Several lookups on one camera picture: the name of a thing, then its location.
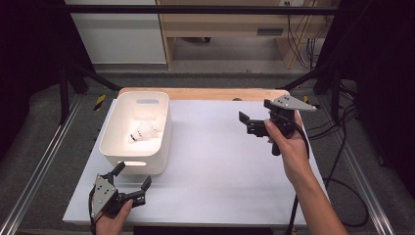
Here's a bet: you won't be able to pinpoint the right hand-held gripper cable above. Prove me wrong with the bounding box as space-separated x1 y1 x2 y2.
283 112 311 235

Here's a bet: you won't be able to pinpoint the white plastic storage bin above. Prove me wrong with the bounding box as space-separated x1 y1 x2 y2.
98 90 173 176

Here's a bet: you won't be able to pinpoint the bundle of hanging cables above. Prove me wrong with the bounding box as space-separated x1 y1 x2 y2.
286 14 326 71

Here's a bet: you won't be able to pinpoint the black floor cables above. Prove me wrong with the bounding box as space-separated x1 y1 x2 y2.
306 82 360 142

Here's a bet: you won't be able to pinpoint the black floor cable loop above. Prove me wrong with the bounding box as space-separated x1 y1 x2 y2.
324 177 370 228

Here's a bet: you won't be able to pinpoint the white cabinet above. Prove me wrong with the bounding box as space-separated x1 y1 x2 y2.
65 0 167 65

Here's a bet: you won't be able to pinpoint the black horizontal bar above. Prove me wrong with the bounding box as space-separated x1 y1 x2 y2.
63 4 341 16

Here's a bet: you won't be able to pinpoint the black curtain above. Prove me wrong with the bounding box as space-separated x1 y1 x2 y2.
317 0 415 199
0 0 96 160

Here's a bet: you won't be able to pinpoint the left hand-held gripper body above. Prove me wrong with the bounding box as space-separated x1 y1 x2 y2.
89 175 146 219

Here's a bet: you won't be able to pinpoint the hand-held gripper cable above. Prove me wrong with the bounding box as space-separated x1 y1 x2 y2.
283 112 311 235
87 190 98 235

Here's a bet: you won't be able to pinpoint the left hand-held gripper cable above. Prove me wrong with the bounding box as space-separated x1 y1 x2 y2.
87 190 98 235

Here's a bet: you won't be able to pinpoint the black metal frame strut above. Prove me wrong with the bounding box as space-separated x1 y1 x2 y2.
59 63 122 125
277 63 343 123

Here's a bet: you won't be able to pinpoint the person's left hand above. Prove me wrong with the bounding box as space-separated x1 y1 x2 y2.
95 199 134 235

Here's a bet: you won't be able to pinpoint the white board sheet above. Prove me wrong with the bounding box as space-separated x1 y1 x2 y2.
62 99 340 228

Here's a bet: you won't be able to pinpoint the person's right hand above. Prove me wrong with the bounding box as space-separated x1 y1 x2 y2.
264 110 311 184

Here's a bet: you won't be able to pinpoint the light wooden desk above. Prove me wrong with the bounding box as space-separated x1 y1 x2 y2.
156 0 341 71

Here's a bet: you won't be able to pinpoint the aluminium rail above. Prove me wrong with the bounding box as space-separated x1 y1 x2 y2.
317 97 396 235
0 94 85 235

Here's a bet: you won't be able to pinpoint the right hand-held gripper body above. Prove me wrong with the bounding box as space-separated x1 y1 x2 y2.
246 94 317 157

